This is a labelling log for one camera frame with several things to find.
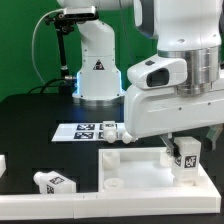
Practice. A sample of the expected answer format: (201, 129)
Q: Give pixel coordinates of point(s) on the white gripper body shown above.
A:
(149, 113)

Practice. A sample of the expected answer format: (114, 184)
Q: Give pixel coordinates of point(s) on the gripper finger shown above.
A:
(169, 145)
(214, 133)

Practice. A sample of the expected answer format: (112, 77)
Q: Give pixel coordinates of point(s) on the white square tabletop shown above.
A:
(140, 168)

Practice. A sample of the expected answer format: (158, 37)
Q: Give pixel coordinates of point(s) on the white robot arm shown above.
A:
(180, 87)

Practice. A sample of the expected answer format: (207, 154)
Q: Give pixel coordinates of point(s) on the white marker sheet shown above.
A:
(70, 132)

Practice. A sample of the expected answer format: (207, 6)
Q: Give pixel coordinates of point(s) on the white U-shaped fence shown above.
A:
(114, 201)

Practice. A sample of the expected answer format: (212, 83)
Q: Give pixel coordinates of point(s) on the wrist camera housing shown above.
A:
(158, 72)

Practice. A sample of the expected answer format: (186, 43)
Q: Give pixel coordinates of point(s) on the camera on stand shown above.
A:
(80, 14)

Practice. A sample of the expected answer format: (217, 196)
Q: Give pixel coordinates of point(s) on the black camera stand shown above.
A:
(63, 27)

